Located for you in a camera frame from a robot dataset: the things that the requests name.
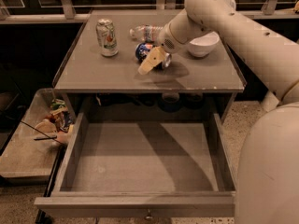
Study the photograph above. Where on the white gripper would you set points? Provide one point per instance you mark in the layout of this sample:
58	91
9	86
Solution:
165	42

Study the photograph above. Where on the blue pepsi can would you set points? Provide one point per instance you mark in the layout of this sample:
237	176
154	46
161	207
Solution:
143	49

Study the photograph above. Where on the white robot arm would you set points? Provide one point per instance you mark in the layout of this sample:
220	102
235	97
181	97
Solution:
267	186

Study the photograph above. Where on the green white soda can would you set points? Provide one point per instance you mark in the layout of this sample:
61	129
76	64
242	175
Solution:
106	37

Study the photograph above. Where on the grey cabinet with top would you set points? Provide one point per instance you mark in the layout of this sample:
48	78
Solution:
87	71

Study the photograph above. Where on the open grey top drawer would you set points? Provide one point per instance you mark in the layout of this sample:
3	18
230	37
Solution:
124	168

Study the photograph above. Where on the metal drawer knob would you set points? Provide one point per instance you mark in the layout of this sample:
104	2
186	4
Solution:
149	215

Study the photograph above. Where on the clear plastic water bottle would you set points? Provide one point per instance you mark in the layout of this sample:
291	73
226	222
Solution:
145	33

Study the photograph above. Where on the white ceramic bowl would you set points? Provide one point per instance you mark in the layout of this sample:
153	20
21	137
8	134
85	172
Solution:
202	46

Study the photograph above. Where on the snack bags pile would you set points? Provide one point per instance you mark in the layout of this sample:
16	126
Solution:
60	116

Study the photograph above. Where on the white diagonal pole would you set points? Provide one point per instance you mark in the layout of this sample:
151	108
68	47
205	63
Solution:
269	102

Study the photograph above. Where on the black stick in bin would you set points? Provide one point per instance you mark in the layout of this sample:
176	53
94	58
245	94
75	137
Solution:
44	130

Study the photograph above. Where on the grey plastic bin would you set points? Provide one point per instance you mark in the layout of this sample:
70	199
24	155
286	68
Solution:
24	159

